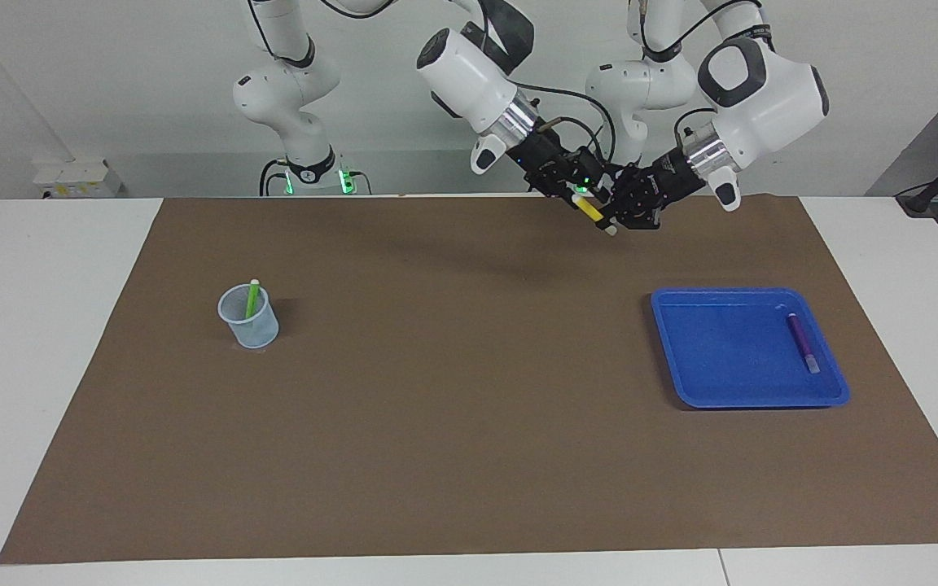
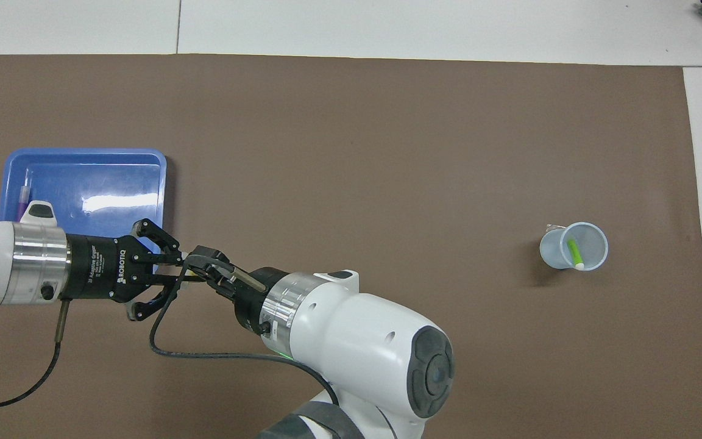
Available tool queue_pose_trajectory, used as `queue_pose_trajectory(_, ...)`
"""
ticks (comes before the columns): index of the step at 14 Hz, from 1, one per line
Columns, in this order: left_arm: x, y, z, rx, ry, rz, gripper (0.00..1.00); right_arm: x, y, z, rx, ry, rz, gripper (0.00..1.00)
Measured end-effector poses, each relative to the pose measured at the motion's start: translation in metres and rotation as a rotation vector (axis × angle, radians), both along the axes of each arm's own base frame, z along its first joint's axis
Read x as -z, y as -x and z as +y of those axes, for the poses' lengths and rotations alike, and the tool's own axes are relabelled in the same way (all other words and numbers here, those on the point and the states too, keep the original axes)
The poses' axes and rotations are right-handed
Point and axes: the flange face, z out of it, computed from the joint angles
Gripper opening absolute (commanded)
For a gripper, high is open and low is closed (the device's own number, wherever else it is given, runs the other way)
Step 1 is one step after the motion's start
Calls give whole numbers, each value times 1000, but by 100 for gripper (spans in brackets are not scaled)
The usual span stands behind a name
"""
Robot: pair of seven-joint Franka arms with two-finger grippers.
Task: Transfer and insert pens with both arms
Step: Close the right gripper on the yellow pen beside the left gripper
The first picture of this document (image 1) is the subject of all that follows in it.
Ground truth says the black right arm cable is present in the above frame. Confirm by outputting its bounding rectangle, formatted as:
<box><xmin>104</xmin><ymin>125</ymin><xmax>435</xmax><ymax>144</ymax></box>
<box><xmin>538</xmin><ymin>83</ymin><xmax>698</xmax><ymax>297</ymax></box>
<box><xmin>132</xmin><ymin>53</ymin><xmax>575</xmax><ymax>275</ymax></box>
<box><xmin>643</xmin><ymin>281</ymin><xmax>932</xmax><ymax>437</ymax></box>
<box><xmin>318</xmin><ymin>0</ymin><xmax>618</xmax><ymax>164</ymax></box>

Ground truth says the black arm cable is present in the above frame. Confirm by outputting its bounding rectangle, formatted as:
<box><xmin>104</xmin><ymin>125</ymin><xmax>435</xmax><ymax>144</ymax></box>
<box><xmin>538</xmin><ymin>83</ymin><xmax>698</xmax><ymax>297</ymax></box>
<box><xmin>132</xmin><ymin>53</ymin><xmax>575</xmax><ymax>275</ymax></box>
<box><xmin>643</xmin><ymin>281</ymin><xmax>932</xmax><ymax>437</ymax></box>
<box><xmin>640</xmin><ymin>0</ymin><xmax>763</xmax><ymax>62</ymax></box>
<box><xmin>318</xmin><ymin>0</ymin><xmax>618</xmax><ymax>164</ymax></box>

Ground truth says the purple pen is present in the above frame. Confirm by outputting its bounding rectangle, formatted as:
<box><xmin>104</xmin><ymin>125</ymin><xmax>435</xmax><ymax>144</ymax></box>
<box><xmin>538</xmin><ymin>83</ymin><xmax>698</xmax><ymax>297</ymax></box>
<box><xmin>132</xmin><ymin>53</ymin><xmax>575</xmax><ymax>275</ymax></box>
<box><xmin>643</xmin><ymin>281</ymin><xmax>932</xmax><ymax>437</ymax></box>
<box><xmin>787</xmin><ymin>313</ymin><xmax>821</xmax><ymax>374</ymax></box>

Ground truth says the white power strip box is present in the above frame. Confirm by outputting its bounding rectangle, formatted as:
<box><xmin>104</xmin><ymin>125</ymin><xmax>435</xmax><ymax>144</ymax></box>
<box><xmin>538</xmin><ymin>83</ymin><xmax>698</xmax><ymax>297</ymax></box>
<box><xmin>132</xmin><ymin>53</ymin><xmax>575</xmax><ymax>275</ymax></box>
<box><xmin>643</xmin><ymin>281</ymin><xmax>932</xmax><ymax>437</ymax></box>
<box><xmin>33</xmin><ymin>157</ymin><xmax>124</xmax><ymax>199</ymax></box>

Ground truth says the blue plastic tray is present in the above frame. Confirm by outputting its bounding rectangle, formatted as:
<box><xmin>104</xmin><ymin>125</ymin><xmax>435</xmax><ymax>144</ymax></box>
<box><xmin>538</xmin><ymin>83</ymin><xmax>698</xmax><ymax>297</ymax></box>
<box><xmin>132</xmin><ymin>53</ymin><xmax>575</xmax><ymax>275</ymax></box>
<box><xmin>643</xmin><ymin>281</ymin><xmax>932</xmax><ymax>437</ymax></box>
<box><xmin>651</xmin><ymin>287</ymin><xmax>851</xmax><ymax>409</ymax></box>

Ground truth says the brown table mat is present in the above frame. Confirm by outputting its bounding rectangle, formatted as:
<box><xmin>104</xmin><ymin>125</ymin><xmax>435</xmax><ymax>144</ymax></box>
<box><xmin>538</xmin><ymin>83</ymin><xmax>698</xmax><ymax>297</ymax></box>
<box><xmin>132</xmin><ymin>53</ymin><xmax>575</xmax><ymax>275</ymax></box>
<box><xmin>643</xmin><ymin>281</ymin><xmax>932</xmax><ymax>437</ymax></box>
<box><xmin>0</xmin><ymin>195</ymin><xmax>938</xmax><ymax>565</ymax></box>

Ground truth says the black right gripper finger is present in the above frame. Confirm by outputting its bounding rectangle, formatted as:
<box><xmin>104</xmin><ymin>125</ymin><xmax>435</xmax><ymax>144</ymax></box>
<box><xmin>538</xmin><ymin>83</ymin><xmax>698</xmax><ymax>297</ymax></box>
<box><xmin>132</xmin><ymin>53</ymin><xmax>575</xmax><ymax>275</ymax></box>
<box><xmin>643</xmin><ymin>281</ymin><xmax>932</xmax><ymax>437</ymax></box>
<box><xmin>536</xmin><ymin>175</ymin><xmax>582</xmax><ymax>200</ymax></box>
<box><xmin>575</xmin><ymin>148</ymin><xmax>612</xmax><ymax>203</ymax></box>

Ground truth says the black right base cable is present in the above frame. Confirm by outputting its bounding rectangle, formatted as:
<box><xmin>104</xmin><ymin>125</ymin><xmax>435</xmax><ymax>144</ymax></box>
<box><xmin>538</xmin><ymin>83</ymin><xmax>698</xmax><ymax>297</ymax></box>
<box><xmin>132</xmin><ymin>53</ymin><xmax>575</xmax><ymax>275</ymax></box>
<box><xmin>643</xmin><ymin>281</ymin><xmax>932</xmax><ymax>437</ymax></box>
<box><xmin>260</xmin><ymin>159</ymin><xmax>291</xmax><ymax>196</ymax></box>

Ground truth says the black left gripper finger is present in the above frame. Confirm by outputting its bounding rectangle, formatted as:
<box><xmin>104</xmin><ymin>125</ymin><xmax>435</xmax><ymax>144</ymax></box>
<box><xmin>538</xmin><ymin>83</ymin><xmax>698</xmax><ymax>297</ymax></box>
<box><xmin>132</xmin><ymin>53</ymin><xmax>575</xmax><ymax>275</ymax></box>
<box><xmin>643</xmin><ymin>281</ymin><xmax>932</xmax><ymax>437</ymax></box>
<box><xmin>598</xmin><ymin>199</ymin><xmax>665</xmax><ymax>234</ymax></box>
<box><xmin>607</xmin><ymin>165</ymin><xmax>651</xmax><ymax>204</ymax></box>

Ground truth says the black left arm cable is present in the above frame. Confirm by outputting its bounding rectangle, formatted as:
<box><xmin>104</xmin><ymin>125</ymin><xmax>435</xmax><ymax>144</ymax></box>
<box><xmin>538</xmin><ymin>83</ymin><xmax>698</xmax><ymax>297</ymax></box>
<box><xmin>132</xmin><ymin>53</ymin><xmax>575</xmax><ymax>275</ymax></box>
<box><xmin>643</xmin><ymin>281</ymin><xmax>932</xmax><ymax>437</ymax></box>
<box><xmin>640</xmin><ymin>0</ymin><xmax>763</xmax><ymax>62</ymax></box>

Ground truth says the translucent plastic cup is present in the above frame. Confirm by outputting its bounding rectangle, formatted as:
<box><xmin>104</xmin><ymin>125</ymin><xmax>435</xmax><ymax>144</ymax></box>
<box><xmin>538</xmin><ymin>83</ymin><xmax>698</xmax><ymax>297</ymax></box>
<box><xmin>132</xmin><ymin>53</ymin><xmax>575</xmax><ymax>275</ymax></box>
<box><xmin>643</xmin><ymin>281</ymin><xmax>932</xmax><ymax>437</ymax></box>
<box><xmin>217</xmin><ymin>284</ymin><xmax>280</xmax><ymax>350</ymax></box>

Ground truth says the yellow pen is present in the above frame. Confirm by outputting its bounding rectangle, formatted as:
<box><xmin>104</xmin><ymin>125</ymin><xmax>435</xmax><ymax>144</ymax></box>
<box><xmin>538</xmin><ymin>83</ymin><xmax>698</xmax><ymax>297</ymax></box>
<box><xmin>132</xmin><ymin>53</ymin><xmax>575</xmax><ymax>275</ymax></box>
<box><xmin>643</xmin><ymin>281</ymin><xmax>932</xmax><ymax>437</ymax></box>
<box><xmin>572</xmin><ymin>194</ymin><xmax>618</xmax><ymax>237</ymax></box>

